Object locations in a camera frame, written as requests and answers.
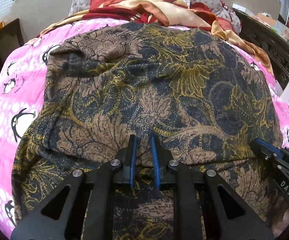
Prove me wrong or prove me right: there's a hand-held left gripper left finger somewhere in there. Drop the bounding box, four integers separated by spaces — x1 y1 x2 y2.
10 134 138 240

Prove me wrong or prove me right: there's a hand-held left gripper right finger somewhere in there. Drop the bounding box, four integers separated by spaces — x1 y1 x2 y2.
150 136 275 240

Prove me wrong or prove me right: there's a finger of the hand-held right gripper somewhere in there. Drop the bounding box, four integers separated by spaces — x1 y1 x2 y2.
256 138 285 155
249 140 277 163

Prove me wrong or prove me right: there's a brown floral patterned shirt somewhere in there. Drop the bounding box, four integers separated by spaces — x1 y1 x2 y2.
11 22 285 240

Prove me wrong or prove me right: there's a person's right hand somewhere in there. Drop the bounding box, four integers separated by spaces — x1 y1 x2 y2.
272 209 289 236

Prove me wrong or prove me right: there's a dark carved wooden furniture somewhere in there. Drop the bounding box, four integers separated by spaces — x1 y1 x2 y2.
231 8 289 88

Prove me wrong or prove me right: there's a pink penguin print blanket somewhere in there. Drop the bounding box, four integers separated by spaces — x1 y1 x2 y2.
0 17 289 238

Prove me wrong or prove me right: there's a red and gold satin blanket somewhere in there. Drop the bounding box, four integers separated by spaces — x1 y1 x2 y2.
37 0 275 77

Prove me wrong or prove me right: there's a dark wooden cabinet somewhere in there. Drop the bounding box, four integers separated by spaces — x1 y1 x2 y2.
0 17 25 102

